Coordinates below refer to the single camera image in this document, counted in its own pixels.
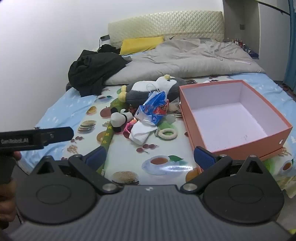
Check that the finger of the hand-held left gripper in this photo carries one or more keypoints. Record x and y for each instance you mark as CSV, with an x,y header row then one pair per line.
x,y
60,134

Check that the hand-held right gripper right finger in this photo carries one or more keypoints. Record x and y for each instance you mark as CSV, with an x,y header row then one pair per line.
x,y
204,158

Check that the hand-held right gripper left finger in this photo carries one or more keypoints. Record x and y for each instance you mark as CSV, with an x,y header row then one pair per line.
x,y
97,155

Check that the small panda plush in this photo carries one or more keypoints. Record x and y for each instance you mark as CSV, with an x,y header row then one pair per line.
x,y
119,119

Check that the pink yellow bird toy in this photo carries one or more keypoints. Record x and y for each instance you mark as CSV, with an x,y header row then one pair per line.
x,y
129,126

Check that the pink cardboard box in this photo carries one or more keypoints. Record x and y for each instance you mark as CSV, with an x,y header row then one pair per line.
x,y
231,120

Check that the blue white tissue packet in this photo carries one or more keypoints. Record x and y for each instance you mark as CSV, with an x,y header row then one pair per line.
x,y
152,109

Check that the person's left hand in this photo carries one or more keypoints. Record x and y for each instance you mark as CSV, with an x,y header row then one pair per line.
x,y
7,204

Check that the long green plush toy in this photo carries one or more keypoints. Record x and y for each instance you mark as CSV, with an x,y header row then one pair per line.
x,y
106,143

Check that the light blue bed sheet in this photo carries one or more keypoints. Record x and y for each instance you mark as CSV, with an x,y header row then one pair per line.
x,y
62,106

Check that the food printed bed sheet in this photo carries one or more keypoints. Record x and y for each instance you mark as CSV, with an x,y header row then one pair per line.
x,y
129,160

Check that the white folded cloth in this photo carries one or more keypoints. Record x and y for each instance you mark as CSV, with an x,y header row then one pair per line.
x,y
141,133

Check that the black clothing pile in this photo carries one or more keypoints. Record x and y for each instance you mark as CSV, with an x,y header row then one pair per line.
x,y
94,67

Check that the grey white penguin plush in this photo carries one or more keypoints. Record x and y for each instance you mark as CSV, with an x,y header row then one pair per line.
x,y
143,89

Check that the grey duvet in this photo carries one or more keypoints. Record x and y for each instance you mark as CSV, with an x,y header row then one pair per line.
x,y
185,60

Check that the black charger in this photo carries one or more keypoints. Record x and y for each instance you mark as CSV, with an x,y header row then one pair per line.
x,y
105,37

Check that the yellow pillow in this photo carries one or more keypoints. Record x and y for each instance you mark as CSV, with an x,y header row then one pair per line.
x,y
138,44

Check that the row of small bottles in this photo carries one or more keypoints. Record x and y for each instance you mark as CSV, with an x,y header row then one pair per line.
x,y
238,42

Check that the blue curtain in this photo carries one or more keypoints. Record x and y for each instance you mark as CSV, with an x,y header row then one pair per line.
x,y
291,58

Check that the cream quilted headboard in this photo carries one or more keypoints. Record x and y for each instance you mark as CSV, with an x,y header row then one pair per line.
x,y
166,25

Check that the white wardrobe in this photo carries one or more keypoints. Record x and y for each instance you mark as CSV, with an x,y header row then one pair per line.
x,y
268,27

